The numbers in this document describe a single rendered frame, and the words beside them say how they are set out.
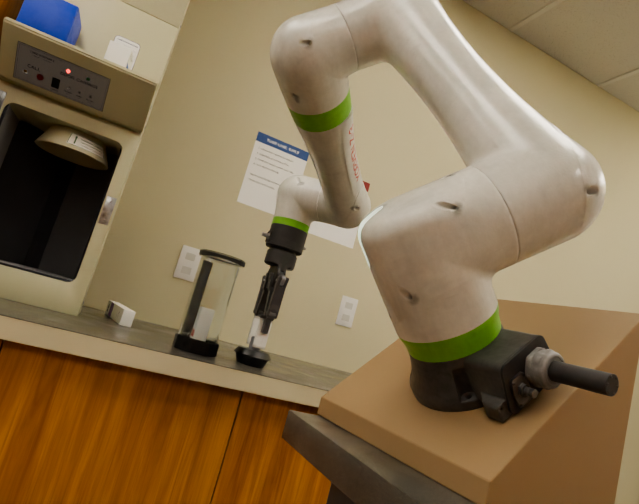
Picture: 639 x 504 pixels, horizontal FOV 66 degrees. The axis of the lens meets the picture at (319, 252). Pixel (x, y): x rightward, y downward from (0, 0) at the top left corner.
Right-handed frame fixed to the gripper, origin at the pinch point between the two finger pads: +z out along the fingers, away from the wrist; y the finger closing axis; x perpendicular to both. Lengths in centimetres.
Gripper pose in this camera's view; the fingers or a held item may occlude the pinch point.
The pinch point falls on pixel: (259, 333)
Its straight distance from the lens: 118.2
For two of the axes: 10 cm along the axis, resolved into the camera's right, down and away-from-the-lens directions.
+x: 8.8, 3.1, 3.6
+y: 3.9, -0.5, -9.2
